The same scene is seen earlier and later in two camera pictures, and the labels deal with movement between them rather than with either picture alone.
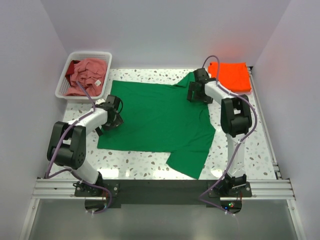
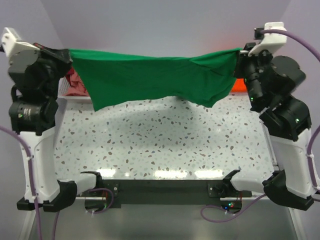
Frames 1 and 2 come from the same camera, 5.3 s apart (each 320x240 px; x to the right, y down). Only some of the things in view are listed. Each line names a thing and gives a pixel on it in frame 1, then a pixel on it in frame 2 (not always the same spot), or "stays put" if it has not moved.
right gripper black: [194, 92] -> [241, 65]
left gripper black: [114, 121] -> [59, 56]
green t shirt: [160, 117] -> [206, 79]
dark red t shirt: [70, 70] stays put
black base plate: [164, 192] stays put
